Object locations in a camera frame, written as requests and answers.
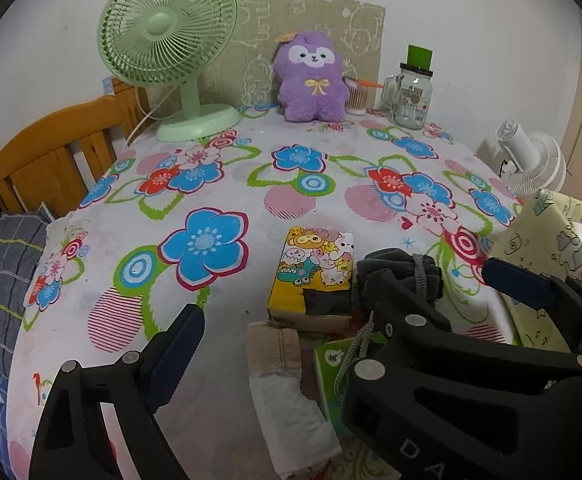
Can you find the green cardboard panel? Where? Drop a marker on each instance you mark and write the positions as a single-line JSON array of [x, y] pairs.
[[361, 30]]

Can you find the cotton swab jar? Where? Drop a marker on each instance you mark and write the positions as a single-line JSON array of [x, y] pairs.
[[358, 101]]

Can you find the floral tablecloth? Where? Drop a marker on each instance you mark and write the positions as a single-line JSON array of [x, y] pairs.
[[271, 175]]

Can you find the brown and white tissue pack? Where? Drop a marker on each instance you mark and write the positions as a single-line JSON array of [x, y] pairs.
[[291, 410]]

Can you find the glass mug with green lid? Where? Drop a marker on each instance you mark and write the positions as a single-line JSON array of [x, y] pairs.
[[413, 105]]

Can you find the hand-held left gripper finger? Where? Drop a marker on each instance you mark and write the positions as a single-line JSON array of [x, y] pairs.
[[171, 365]]

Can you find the green desk fan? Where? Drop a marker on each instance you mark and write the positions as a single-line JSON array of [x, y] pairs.
[[163, 22]]

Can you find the white electric fan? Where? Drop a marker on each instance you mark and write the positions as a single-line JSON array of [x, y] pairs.
[[536, 160]]

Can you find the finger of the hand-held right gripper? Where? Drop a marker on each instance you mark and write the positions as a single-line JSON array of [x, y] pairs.
[[521, 280], [391, 305]]

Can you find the yellow patterned paper box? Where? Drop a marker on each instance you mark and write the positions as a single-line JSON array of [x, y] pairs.
[[546, 240]]

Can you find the green tissue pack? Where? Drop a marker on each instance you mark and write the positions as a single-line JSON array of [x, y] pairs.
[[328, 360]]

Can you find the yellow cartoon tissue pack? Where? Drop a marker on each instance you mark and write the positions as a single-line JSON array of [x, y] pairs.
[[311, 260]]

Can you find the blue tape piece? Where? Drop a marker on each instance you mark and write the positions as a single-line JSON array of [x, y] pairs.
[[107, 81]]

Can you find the purple plush toy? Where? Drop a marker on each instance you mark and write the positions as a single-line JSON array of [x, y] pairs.
[[311, 95]]

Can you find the wooden bed headboard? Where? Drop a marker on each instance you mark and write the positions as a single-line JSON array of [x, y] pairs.
[[36, 155]]

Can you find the grey plaid pillow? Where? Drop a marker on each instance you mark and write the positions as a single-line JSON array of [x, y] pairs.
[[1, 260]]

